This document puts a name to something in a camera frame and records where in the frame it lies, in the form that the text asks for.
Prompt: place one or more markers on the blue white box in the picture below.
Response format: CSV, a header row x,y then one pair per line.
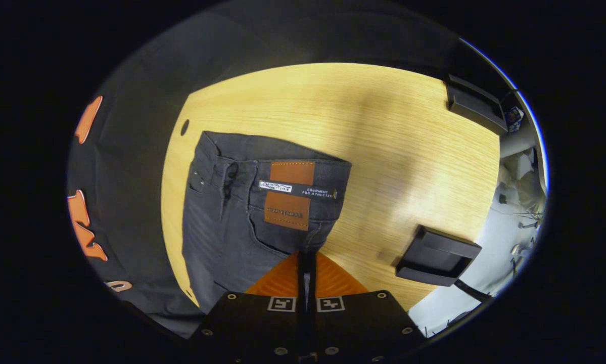
x,y
514,119

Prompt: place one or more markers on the black backdrop cloth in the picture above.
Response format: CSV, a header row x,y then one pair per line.
x,y
131,177

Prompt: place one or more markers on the black plastic holder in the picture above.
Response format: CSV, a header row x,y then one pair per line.
x,y
434,255
472,106

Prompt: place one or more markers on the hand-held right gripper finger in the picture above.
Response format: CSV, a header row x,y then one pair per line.
x,y
301,283
312,283

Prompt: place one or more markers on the dark grey jeans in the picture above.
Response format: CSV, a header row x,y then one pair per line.
x,y
222,227

